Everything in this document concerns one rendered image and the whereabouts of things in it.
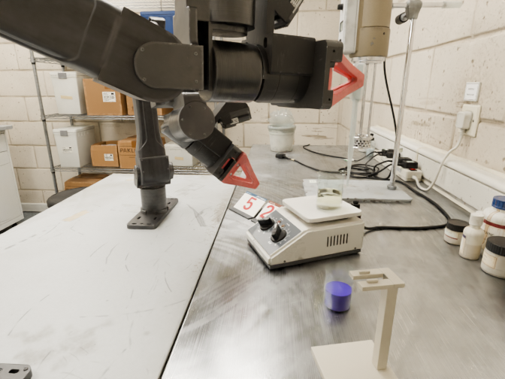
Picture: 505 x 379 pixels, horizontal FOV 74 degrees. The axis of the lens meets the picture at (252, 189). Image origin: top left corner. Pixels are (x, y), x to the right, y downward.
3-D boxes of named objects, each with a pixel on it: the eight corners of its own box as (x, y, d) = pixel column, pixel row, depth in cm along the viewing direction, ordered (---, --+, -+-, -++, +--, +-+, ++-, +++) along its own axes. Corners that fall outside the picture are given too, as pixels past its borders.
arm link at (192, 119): (228, 137, 52) (219, 58, 51) (173, 141, 48) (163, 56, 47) (202, 141, 63) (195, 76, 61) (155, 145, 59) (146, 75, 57)
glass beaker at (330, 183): (324, 216, 62) (327, 174, 60) (309, 207, 67) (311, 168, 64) (351, 212, 64) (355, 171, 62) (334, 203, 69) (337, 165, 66)
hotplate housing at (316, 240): (269, 272, 59) (270, 231, 57) (245, 241, 71) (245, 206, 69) (372, 252, 66) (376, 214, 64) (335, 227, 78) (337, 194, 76)
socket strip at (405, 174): (404, 181, 115) (406, 169, 114) (373, 158, 153) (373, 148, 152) (421, 182, 115) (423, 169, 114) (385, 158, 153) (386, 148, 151)
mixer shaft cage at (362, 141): (350, 148, 98) (358, 56, 90) (346, 144, 104) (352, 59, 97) (373, 149, 97) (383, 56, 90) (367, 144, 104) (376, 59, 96)
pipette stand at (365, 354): (335, 410, 34) (346, 302, 30) (310, 352, 41) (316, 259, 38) (408, 400, 35) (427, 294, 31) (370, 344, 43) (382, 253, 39)
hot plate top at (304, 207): (308, 223, 60) (308, 219, 60) (279, 202, 71) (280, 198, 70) (364, 215, 64) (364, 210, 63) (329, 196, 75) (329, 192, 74)
